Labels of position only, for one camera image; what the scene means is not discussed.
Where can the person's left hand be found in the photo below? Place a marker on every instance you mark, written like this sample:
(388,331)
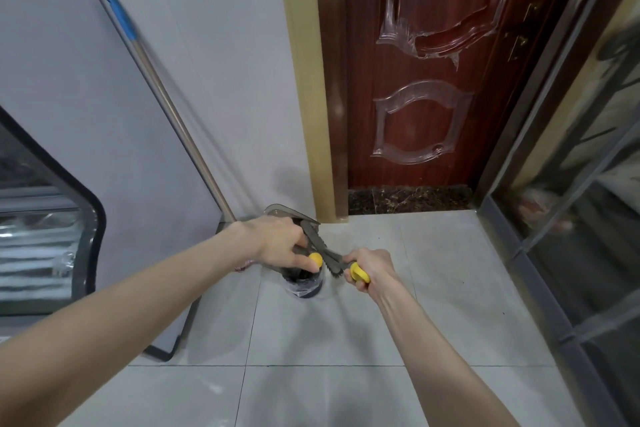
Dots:
(275,241)

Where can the person's right hand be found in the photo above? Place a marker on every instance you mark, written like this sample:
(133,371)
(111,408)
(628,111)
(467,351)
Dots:
(377,269)

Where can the grey broom with yellow cap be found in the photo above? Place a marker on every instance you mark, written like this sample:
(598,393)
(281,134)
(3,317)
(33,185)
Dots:
(325,251)

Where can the person's left forearm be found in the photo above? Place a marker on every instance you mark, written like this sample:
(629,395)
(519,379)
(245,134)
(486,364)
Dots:
(90,336)

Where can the person's right forearm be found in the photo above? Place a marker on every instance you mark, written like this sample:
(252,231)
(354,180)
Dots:
(440,361)

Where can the black trash bin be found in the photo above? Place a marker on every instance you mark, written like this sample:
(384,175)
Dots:
(302,286)

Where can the grey glass display freezer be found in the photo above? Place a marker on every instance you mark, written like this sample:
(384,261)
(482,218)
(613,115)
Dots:
(150,166)

